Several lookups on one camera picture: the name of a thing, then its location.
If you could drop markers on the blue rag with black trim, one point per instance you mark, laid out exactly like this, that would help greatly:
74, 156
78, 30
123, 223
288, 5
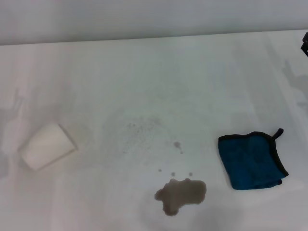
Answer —
250, 161

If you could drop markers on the white paper cup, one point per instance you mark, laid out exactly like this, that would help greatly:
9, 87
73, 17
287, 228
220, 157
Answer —
47, 146

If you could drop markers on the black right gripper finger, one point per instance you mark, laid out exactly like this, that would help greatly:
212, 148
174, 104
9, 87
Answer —
305, 44

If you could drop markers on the dark water stain puddle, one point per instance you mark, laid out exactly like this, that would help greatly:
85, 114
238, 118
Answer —
183, 192

